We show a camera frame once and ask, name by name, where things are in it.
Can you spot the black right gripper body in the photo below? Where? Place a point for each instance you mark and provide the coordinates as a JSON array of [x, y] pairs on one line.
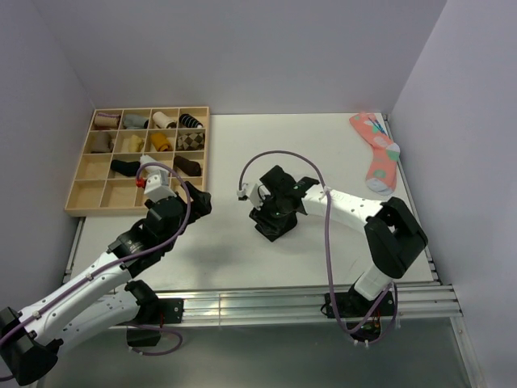
[[276, 200]]

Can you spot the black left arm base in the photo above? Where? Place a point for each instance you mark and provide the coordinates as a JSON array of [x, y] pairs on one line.
[[159, 313]]

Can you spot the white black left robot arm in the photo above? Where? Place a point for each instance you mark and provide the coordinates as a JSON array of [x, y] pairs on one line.
[[105, 294]]

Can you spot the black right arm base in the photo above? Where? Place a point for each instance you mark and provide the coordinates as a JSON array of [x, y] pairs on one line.
[[366, 321]]

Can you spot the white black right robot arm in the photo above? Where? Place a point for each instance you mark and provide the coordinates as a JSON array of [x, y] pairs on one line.
[[363, 234]]

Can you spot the dark brown rolled sock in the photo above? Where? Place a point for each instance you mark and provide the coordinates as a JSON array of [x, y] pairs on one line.
[[189, 167]]

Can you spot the black rolled sock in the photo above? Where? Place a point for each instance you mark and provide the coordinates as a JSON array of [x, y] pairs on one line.
[[127, 169]]

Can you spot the brown checkered rolled sock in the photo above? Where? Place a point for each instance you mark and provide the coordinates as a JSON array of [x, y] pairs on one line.
[[190, 141]]

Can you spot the mustard yellow rolled sock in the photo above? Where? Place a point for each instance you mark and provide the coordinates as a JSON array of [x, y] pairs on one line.
[[160, 142]]

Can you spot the wooden compartment tray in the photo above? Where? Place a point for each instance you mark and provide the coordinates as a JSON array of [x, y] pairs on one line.
[[99, 191]]

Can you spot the pale yellow rolled sock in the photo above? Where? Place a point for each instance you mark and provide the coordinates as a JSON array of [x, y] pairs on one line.
[[135, 144]]

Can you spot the black white striped sock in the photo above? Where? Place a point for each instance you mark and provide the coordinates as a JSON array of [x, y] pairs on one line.
[[189, 121]]

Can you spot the cream rolled sock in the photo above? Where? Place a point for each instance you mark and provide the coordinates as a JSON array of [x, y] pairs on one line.
[[163, 121]]

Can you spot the pink patterned sock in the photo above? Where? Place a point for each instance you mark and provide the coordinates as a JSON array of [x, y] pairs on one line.
[[381, 177]]

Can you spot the grey rolled sock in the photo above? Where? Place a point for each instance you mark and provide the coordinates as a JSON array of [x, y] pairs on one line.
[[135, 121]]

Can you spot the taupe rolled sock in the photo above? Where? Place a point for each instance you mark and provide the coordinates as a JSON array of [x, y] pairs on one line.
[[101, 143]]

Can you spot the beige purple rolled sock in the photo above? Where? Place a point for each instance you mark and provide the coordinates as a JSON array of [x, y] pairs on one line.
[[105, 120]]

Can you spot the aluminium frame rail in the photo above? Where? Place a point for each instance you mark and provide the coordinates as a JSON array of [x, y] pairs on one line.
[[230, 276]]

